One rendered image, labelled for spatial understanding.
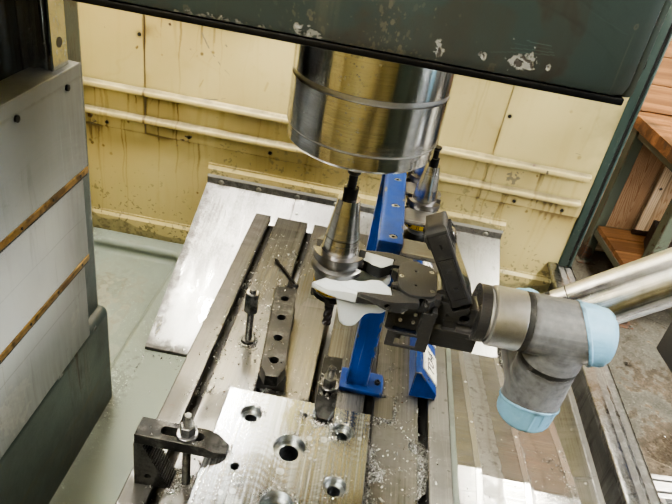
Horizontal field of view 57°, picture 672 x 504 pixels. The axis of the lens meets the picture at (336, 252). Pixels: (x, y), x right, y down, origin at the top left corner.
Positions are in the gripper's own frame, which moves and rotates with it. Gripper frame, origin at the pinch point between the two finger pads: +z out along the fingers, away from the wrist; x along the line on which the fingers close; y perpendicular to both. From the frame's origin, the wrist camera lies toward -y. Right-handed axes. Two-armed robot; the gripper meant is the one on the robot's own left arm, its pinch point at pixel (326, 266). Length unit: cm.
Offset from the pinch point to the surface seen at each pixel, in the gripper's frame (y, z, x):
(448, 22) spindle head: -32.2, -5.9, -12.5
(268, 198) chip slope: 46, 23, 98
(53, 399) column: 47, 44, 11
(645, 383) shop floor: 130, -144, 152
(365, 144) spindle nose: -19.5, -1.6, -8.0
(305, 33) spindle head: -29.3, 4.7, -12.2
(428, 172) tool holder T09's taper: 2.4, -13.6, 39.1
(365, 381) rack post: 38.3, -10.4, 22.3
